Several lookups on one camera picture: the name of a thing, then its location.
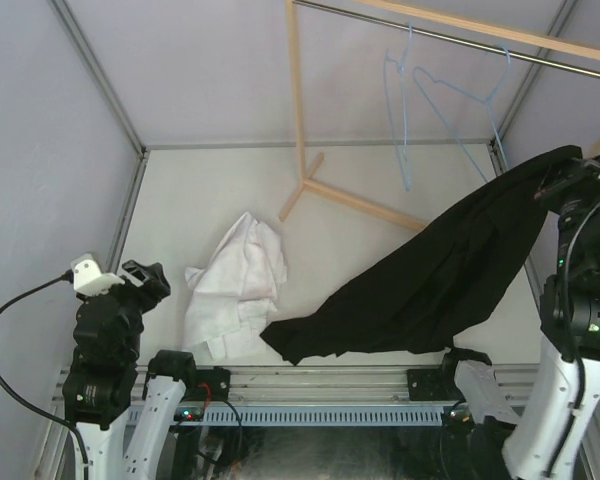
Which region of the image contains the blue wire hanger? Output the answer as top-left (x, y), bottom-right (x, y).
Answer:
top-left (412, 45), bottom-right (512, 184)
top-left (382, 23), bottom-right (413, 192)

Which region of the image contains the black shirt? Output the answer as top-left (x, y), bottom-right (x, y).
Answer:
top-left (260, 145), bottom-right (582, 365)

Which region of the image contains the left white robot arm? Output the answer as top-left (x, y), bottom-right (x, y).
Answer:
top-left (62, 254), bottom-right (199, 479)

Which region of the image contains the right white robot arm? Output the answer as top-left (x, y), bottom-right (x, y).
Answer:
top-left (439, 154), bottom-right (600, 479)

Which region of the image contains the white shirt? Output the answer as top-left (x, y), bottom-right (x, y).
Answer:
top-left (182, 212), bottom-right (288, 361)

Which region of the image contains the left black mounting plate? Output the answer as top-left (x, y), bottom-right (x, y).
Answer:
top-left (192, 366), bottom-right (231, 401)

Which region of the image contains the black mounting plate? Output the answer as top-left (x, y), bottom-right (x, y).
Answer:
top-left (406, 368), bottom-right (447, 402)
top-left (192, 366), bottom-right (231, 401)

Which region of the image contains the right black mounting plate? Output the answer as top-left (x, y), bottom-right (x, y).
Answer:
top-left (406, 368), bottom-right (447, 402)

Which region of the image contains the metal hanging rod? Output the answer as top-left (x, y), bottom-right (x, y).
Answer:
top-left (293, 1), bottom-right (600, 80)

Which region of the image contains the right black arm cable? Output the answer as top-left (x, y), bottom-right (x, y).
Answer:
top-left (544, 184), bottom-right (600, 480)

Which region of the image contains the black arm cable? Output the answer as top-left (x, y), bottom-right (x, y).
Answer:
top-left (0, 272), bottom-right (91, 480)
top-left (544, 184), bottom-right (600, 480)

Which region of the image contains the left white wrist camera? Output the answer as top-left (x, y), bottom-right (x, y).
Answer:
top-left (71, 253), bottom-right (124, 297)

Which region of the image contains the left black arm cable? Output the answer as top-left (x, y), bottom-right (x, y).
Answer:
top-left (0, 272), bottom-right (91, 480)

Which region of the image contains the wooden clothes rack frame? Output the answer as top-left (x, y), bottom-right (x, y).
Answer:
top-left (279, 1), bottom-right (600, 232)

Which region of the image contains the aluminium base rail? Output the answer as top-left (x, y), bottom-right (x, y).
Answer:
top-left (51, 363), bottom-right (599, 407)

